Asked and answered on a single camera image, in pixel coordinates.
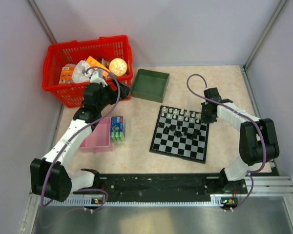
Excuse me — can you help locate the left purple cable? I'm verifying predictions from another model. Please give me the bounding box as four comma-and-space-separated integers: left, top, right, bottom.
40, 66, 120, 213

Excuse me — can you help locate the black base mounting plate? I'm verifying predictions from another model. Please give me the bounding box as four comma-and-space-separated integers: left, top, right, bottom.
73, 172, 249, 203

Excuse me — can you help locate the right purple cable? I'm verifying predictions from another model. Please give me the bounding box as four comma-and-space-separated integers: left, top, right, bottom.
187, 74, 268, 212

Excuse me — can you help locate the dark green open box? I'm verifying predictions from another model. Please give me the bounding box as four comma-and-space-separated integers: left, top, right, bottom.
131, 68, 170, 103

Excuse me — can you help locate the purple cable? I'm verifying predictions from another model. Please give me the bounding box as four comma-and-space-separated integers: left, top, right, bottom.
187, 74, 268, 212
40, 66, 120, 213

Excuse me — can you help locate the blue green packaged item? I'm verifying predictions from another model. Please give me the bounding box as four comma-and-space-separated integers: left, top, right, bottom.
110, 116, 126, 142

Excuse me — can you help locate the white slotted cable duct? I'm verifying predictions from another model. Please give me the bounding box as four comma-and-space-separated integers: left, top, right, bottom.
40, 195, 237, 208

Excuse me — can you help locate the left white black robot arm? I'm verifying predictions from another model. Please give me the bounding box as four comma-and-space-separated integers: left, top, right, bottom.
30, 66, 130, 202

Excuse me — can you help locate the black white chess board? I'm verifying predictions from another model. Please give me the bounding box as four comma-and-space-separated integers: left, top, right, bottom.
149, 105, 209, 164

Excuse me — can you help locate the orange round ball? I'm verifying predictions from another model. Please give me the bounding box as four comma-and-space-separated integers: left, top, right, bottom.
109, 58, 127, 76

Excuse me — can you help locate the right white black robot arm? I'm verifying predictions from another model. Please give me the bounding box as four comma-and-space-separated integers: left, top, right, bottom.
201, 88, 280, 193

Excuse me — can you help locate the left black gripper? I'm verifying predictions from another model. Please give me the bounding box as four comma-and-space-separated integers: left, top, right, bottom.
96, 77, 130, 111

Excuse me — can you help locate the pink open drawer box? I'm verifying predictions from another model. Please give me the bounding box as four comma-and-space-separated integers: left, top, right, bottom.
80, 117, 112, 153

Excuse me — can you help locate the orange punched cardboard box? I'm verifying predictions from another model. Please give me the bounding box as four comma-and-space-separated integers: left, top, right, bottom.
86, 56, 110, 77

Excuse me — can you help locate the small orange carton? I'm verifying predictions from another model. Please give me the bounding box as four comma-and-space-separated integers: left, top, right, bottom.
59, 64, 76, 85

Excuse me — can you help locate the white plastic bag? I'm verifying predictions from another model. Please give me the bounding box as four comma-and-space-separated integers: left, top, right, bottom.
72, 60, 93, 83

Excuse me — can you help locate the red plastic shopping basket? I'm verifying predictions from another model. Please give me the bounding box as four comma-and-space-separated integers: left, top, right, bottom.
42, 35, 133, 108

